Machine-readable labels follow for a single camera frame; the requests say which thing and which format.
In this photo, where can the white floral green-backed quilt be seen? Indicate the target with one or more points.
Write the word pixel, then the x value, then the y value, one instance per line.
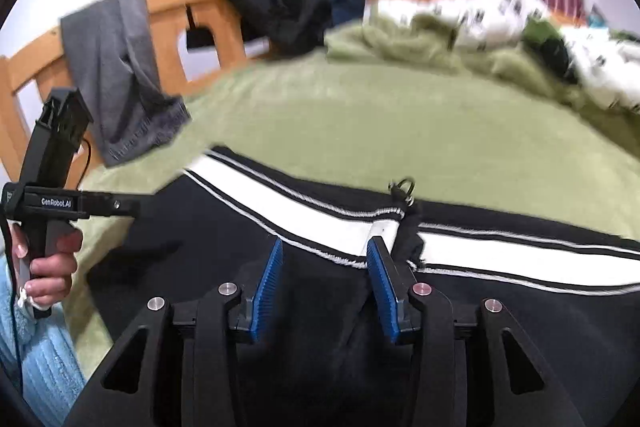
pixel 500 17

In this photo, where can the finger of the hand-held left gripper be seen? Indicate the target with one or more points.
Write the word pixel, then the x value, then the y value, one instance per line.
pixel 110 205

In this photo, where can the green fleece bedsheet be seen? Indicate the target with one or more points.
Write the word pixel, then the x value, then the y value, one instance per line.
pixel 400 127

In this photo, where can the wooden bed frame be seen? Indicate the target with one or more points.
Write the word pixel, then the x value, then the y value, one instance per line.
pixel 165 14

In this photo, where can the grey jeans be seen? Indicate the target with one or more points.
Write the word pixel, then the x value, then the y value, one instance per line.
pixel 120 77

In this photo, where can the black jacket white stripe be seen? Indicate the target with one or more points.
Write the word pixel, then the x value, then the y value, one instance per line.
pixel 325 367

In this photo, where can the navy garment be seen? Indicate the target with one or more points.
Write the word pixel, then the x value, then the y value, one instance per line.
pixel 345 4

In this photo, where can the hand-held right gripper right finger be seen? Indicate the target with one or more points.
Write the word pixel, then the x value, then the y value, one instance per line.
pixel 384 292

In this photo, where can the black hanging object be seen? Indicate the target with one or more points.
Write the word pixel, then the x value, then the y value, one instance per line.
pixel 200 38

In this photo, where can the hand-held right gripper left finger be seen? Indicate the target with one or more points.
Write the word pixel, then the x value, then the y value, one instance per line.
pixel 267 292

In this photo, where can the person's left hand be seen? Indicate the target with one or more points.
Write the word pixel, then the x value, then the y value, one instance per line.
pixel 52 277

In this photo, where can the person's left forearm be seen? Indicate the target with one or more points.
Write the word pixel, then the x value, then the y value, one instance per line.
pixel 37 357

